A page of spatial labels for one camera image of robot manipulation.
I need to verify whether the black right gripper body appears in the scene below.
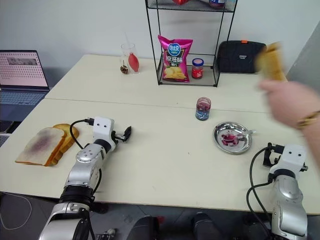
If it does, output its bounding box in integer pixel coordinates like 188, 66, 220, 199
270, 144, 285, 165

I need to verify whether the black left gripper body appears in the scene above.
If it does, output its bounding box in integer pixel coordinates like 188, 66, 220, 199
111, 130, 127, 147

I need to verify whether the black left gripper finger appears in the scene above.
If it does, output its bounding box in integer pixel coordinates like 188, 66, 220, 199
123, 125, 133, 143

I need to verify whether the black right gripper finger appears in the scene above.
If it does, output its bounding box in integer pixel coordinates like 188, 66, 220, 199
262, 142, 274, 168

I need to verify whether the toast slice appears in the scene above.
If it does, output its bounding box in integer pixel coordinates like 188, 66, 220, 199
255, 41, 289, 82

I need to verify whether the white bread slice purple stain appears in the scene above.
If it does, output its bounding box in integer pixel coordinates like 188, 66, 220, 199
15, 127, 67, 167

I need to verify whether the purple jam glass jar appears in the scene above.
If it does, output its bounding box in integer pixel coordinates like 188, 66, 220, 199
195, 97, 212, 122

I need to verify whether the red-lidded small jar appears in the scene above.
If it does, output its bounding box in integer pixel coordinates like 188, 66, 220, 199
191, 58, 204, 80

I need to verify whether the person's bare hand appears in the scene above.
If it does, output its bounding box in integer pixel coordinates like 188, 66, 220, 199
258, 80, 320, 127

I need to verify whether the round metal plate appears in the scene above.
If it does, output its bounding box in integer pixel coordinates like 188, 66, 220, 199
212, 121, 252, 155

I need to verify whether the red teardrop-shaped object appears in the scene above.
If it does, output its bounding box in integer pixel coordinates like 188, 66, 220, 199
127, 49, 141, 73

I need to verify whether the clear drinking glass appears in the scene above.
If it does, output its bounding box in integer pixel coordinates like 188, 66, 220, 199
120, 43, 141, 75

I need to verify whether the pink potato chip bag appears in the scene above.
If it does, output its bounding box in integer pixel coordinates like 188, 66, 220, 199
157, 34, 194, 84

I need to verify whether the dark rounded shape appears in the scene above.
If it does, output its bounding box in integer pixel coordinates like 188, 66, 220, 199
191, 211, 222, 240
129, 215, 161, 240

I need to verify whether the black zippered case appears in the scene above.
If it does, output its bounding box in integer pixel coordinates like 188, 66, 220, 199
215, 39, 267, 74

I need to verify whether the grey flat device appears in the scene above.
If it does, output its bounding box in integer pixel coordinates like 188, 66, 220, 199
0, 120, 14, 149

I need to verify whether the open laptop computer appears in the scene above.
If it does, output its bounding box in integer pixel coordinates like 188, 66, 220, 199
0, 49, 51, 122

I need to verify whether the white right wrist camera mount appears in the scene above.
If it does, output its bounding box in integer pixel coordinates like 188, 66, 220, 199
269, 143, 309, 176

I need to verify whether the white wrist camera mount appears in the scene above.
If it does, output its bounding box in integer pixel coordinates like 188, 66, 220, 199
92, 115, 116, 145
269, 143, 309, 176

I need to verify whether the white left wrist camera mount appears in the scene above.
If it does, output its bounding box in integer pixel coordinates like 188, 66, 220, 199
92, 115, 116, 145

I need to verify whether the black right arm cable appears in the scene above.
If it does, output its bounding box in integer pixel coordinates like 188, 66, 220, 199
245, 147, 276, 232

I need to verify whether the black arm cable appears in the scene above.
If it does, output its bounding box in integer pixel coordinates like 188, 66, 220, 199
69, 117, 95, 151
245, 147, 276, 232

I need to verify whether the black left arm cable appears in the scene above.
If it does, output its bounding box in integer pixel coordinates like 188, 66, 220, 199
69, 117, 95, 151

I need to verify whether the gold bracelet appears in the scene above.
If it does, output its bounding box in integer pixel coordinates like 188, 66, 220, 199
296, 110, 320, 129

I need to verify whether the black wire shelf rack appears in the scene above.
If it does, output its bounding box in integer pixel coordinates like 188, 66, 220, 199
144, 0, 239, 88

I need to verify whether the thin white cable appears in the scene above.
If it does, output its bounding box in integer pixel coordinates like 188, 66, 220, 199
0, 191, 33, 231

